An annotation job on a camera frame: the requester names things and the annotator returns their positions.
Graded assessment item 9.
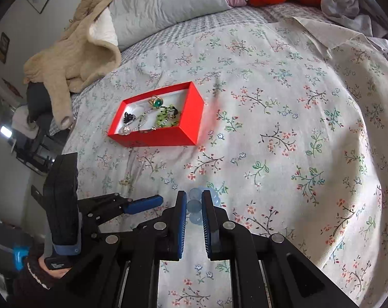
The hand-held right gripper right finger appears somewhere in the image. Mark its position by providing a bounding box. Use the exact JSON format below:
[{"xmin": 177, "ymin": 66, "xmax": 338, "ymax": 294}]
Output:
[{"xmin": 201, "ymin": 190, "xmax": 358, "ymax": 308}]

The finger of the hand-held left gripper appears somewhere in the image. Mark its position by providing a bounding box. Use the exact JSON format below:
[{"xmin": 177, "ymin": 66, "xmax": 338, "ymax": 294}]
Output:
[
  {"xmin": 81, "ymin": 212, "xmax": 128, "ymax": 236},
  {"xmin": 79, "ymin": 193, "xmax": 164, "ymax": 215}
]

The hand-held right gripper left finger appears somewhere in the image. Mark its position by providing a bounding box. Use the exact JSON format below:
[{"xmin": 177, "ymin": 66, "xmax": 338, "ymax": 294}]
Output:
[{"xmin": 53, "ymin": 190, "xmax": 188, "ymax": 308}]

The light blue bead bracelet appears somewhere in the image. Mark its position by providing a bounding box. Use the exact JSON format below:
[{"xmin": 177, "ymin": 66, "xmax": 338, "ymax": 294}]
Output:
[{"xmin": 187, "ymin": 187, "xmax": 221, "ymax": 226}]

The silver beaded necklace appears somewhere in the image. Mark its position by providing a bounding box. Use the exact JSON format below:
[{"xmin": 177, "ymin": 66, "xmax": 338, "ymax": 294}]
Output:
[{"xmin": 118, "ymin": 111, "xmax": 156, "ymax": 135}]

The green bead bracelet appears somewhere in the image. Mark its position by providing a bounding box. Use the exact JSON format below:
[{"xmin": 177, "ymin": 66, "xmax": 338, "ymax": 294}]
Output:
[{"xmin": 154, "ymin": 104, "xmax": 182, "ymax": 128}]

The red cardboard box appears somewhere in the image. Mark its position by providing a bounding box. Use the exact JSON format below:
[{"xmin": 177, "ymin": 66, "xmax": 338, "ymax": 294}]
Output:
[{"xmin": 107, "ymin": 81, "xmax": 205, "ymax": 147}]

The person's left forearm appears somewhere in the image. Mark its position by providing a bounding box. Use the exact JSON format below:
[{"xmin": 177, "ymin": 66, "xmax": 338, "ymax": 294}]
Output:
[{"xmin": 8, "ymin": 244, "xmax": 53, "ymax": 308}]

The person's left hand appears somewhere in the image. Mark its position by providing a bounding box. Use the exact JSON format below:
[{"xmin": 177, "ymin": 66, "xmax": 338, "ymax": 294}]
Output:
[{"xmin": 27, "ymin": 258, "xmax": 73, "ymax": 289}]

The black chair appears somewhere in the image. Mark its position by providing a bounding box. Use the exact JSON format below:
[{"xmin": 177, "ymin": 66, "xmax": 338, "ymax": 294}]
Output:
[{"xmin": 14, "ymin": 131, "xmax": 66, "ymax": 175}]

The blue plastic object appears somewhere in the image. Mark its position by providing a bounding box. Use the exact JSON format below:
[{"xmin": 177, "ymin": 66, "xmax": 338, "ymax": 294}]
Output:
[{"xmin": 12, "ymin": 245, "xmax": 31, "ymax": 272}]

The dark cloth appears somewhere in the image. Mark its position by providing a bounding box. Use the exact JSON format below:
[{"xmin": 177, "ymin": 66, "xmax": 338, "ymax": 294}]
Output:
[{"xmin": 25, "ymin": 82, "xmax": 53, "ymax": 124}]

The grey pillow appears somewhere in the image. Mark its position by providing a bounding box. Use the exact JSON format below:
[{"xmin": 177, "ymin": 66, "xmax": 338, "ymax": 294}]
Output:
[{"xmin": 109, "ymin": 0, "xmax": 233, "ymax": 50}]

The crumpled grey duvet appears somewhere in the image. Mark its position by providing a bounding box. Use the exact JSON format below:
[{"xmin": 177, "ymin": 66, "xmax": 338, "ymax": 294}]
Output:
[{"xmin": 320, "ymin": 0, "xmax": 388, "ymax": 52}]

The small dark wall picture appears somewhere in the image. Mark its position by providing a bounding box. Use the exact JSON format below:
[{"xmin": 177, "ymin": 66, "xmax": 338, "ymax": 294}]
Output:
[{"xmin": 0, "ymin": 32, "xmax": 10, "ymax": 64}]

